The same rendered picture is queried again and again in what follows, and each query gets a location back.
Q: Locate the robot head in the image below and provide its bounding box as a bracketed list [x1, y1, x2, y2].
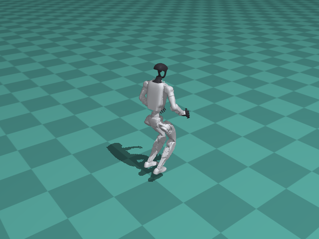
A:
[153, 63, 168, 83]

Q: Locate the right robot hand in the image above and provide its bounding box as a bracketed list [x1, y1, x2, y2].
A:
[182, 108, 190, 118]

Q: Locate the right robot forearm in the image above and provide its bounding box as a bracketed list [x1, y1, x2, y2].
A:
[174, 104, 186, 116]

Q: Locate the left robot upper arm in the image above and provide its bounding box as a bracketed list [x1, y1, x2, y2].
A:
[139, 81, 149, 102]

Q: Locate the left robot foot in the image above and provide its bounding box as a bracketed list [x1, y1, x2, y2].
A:
[144, 161, 159, 168]

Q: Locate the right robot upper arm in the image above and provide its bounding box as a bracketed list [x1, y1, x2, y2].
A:
[164, 85, 177, 112]

